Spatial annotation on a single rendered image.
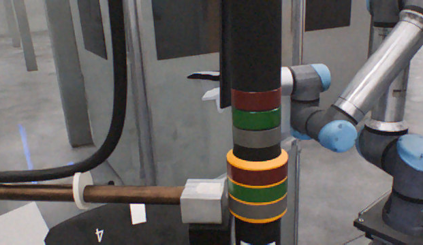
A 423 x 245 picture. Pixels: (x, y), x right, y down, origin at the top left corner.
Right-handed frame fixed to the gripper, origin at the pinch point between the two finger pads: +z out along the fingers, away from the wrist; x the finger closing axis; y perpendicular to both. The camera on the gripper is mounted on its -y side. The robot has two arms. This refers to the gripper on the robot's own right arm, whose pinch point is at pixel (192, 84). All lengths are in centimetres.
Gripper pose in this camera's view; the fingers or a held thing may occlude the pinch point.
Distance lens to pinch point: 92.0
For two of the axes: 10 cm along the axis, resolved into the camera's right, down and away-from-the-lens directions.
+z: -9.6, 1.3, -2.3
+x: -2.7, -4.3, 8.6
